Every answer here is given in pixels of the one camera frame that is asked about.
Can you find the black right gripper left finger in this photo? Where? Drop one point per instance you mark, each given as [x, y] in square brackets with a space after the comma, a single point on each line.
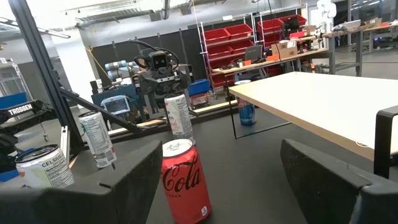
[62, 205]

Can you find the wooden workbench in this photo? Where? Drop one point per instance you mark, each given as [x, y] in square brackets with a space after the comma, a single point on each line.
[357, 31]
[280, 60]

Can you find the blue Red Bull can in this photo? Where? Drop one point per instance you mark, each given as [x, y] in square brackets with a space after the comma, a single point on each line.
[247, 113]

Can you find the blue plastic bin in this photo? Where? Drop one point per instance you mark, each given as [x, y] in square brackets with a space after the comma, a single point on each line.
[199, 87]
[12, 100]

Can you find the small orange object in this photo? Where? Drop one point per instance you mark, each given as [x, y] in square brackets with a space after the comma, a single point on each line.
[273, 58]

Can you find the red Coca-Cola can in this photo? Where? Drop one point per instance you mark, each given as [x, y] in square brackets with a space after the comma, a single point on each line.
[186, 186]

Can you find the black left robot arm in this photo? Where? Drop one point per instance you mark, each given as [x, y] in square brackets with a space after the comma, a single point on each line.
[20, 109]

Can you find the dark grey laptop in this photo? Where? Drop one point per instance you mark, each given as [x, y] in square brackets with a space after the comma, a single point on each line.
[253, 53]

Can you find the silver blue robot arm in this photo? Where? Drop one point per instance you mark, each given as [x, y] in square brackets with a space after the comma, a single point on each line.
[116, 70]

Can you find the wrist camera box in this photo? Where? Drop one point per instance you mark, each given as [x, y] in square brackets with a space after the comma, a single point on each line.
[159, 60]

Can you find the black room divider panel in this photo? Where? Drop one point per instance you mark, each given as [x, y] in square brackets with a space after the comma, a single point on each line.
[124, 53]

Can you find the cardboard box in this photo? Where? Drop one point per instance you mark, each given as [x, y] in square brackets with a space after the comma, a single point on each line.
[284, 49]

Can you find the black table mat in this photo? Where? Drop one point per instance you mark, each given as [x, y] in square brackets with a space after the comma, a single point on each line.
[248, 186]

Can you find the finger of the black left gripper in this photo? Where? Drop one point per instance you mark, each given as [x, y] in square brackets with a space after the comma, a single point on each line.
[187, 98]
[154, 104]

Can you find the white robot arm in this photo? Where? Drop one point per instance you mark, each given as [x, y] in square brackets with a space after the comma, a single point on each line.
[325, 14]

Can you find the red plastic storage bin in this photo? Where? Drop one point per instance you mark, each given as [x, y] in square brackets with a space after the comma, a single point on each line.
[270, 26]
[242, 46]
[221, 81]
[219, 52]
[238, 31]
[216, 35]
[298, 19]

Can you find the black frame post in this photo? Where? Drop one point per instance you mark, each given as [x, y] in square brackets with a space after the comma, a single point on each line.
[40, 62]

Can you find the Celsius can pineapple print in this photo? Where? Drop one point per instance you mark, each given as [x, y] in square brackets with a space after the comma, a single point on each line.
[46, 171]

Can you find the light wooden table board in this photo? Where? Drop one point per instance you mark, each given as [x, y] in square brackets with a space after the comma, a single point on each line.
[214, 108]

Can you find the silver metal bracket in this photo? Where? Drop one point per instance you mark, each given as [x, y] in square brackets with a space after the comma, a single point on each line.
[64, 143]

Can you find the white Celsius can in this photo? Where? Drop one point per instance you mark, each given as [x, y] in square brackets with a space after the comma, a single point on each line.
[98, 140]

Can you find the wooden shelf black metal legs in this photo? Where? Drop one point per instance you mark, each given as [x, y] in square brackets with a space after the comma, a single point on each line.
[311, 99]

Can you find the white framed screen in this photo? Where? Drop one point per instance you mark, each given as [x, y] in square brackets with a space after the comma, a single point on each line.
[115, 105]

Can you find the silver Celsius can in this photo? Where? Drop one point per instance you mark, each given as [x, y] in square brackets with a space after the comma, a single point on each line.
[179, 118]

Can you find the small caster wheel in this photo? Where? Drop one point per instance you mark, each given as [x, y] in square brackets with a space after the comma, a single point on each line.
[46, 137]

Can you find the red crate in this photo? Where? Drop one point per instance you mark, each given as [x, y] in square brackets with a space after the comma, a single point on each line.
[199, 100]

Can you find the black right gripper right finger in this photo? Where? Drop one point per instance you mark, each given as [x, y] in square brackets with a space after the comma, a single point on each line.
[326, 193]

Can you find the black frame brace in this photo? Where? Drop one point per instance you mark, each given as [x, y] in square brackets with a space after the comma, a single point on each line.
[99, 110]

